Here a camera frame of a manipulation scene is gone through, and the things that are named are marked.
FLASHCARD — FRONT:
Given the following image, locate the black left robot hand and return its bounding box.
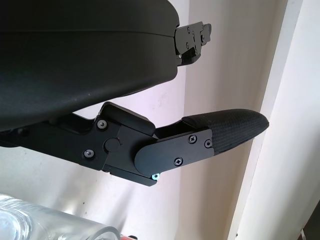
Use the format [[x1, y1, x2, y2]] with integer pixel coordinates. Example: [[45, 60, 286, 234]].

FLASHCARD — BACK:
[[0, 0, 270, 188]]

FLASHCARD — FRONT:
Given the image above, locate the clear glass cup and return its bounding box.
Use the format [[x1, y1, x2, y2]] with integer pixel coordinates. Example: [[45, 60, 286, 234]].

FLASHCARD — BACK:
[[0, 193, 121, 240]]

